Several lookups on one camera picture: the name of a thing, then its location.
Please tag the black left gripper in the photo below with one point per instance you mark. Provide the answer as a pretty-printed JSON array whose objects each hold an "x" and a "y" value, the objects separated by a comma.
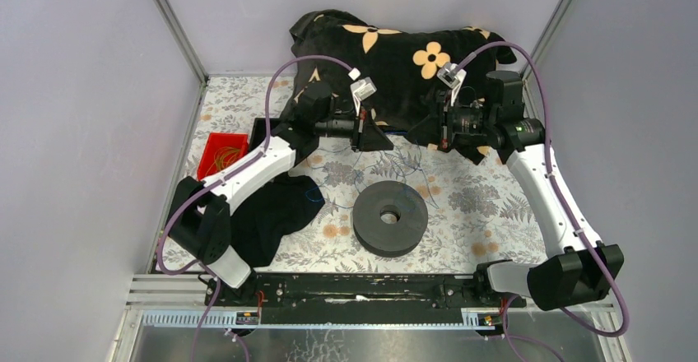
[{"x": 371, "y": 137}]

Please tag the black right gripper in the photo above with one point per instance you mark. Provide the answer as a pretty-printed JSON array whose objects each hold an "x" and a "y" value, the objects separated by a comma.
[{"x": 437, "y": 127}]

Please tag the grey perforated spool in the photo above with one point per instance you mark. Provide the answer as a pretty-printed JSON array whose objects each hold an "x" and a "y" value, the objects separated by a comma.
[{"x": 389, "y": 218}]

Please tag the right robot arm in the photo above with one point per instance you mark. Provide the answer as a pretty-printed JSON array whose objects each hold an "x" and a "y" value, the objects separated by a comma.
[{"x": 580, "y": 267}]

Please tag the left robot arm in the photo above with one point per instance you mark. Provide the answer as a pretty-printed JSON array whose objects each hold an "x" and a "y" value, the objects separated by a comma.
[{"x": 199, "y": 219}]

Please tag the black flower-pattern plush blanket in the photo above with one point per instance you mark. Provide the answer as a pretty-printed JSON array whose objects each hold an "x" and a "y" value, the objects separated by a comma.
[{"x": 403, "y": 66}]

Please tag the floral table mat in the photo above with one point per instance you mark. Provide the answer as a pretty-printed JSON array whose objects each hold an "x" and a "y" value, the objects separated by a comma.
[{"x": 477, "y": 213}]

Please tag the black plastic box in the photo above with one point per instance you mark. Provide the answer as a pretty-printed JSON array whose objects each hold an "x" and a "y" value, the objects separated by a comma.
[{"x": 259, "y": 133}]

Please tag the black cloth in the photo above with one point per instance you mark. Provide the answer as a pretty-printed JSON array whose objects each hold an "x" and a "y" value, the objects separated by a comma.
[{"x": 279, "y": 208}]

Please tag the red plastic box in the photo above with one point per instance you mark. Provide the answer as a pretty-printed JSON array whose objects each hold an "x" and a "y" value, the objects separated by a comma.
[{"x": 221, "y": 151}]

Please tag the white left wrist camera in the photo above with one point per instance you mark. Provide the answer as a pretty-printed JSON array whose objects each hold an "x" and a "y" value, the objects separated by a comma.
[{"x": 360, "y": 88}]

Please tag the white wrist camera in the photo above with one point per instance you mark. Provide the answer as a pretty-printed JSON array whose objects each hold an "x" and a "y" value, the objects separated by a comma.
[
  {"x": 453, "y": 77},
  {"x": 360, "y": 88}
]

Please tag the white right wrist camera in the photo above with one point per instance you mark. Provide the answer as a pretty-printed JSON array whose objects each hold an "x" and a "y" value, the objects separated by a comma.
[{"x": 453, "y": 77}]

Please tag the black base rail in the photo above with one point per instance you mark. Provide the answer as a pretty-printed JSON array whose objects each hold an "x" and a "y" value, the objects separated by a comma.
[{"x": 363, "y": 299}]

